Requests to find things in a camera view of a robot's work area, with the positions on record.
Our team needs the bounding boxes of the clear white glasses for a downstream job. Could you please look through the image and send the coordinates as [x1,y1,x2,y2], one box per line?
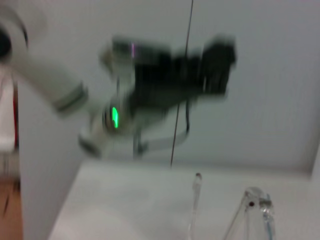
[187,171,278,240]

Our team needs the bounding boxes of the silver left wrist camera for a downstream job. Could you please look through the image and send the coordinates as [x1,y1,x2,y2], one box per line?
[99,36,173,73]

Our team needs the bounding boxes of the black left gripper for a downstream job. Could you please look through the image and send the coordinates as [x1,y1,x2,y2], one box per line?
[133,35,238,111]

